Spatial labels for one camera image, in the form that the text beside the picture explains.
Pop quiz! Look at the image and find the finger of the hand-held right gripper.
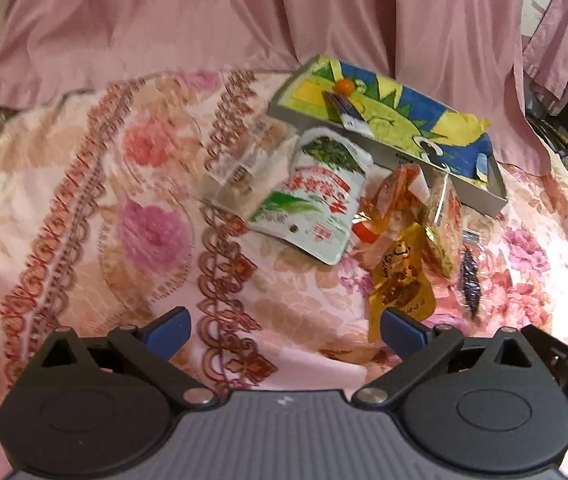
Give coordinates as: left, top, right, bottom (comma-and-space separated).
521, 324, 568, 396

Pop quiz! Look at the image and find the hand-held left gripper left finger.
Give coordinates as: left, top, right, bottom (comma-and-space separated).
29, 306, 221, 407

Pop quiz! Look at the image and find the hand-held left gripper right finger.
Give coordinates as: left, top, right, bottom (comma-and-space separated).
351, 307, 539, 408

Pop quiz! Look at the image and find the gold foil snack packet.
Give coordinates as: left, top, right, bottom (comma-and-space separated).
421, 172, 464, 281

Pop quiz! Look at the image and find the orange snack packet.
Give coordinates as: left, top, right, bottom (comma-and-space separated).
351, 164, 432, 243

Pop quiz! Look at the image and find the white green snack pouch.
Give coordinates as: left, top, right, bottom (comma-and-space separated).
247, 127, 375, 266

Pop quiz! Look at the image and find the grey box with colourful lining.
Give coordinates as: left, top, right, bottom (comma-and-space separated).
267, 54, 508, 217

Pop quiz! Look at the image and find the yellow brown snack pouch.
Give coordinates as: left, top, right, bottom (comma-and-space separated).
368, 222, 438, 343

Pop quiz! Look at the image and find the small dark snack packet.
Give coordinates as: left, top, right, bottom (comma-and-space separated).
456, 246, 483, 320

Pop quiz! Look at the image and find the floral pink blanket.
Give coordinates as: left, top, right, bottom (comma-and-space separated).
0, 67, 568, 461

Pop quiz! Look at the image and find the small blue white packet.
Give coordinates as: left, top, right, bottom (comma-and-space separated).
323, 90, 375, 137

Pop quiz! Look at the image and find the pink curtain cloth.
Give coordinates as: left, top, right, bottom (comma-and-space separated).
0, 0, 557, 177

